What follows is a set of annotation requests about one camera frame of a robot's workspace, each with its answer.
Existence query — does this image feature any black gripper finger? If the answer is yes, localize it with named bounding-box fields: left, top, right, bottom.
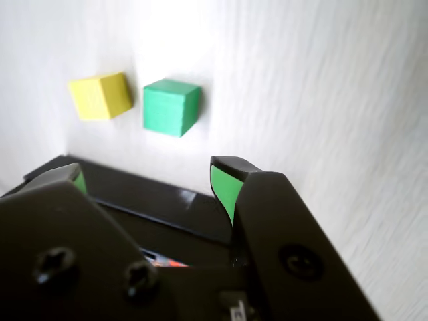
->
left=0, top=162, right=162, bottom=321

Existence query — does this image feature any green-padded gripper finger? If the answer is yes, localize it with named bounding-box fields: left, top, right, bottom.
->
left=209, top=155, right=383, bottom=321

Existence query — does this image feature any yellow cube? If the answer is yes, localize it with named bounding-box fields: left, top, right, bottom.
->
left=67, top=71, right=132, bottom=122

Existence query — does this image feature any green cube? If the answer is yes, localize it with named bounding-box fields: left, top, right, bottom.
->
left=142, top=77, right=203, bottom=138

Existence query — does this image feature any black box tray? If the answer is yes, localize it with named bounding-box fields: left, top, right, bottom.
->
left=85, top=193, right=237, bottom=269

